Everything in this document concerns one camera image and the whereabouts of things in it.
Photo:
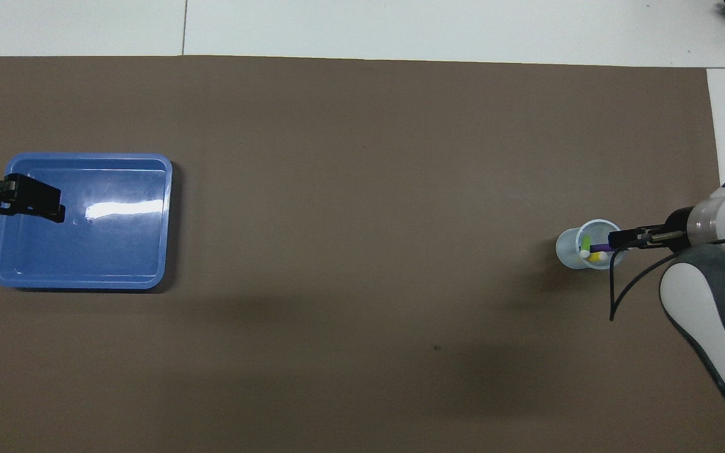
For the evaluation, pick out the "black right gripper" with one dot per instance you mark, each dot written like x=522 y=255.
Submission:
x=674 y=234

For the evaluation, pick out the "purple pen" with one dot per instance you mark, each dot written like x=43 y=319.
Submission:
x=600 y=247

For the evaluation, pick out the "yellow pen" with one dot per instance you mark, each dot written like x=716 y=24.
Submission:
x=596 y=257

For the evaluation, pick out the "green pen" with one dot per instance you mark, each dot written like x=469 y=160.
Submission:
x=586 y=243

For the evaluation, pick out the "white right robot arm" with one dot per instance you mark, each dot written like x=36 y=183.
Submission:
x=690 y=296

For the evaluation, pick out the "blue plastic tray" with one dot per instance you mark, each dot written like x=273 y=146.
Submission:
x=117 y=251

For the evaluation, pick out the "translucent plastic cup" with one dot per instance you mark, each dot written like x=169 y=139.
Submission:
x=567 y=251

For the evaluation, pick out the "brown table mat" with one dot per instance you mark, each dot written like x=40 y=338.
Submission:
x=362 y=189

